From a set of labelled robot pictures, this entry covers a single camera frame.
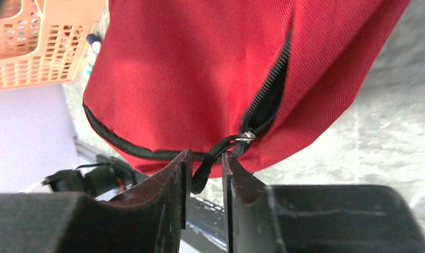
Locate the orange plastic file organizer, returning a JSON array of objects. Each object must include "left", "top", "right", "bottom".
[{"left": 0, "top": 0, "right": 106, "bottom": 90}]

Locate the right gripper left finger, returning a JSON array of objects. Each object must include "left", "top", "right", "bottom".
[{"left": 0, "top": 150, "right": 192, "bottom": 252}]

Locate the green white glue stick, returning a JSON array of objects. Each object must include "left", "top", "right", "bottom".
[{"left": 84, "top": 52, "right": 97, "bottom": 77}]

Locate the red backpack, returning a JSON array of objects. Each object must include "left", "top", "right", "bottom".
[{"left": 83, "top": 1, "right": 409, "bottom": 194}]

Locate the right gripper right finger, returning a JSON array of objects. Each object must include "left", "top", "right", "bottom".
[{"left": 222, "top": 152, "right": 425, "bottom": 252}]

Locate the blue capped white marker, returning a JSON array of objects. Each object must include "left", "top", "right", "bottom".
[{"left": 86, "top": 33, "right": 102, "bottom": 54}]

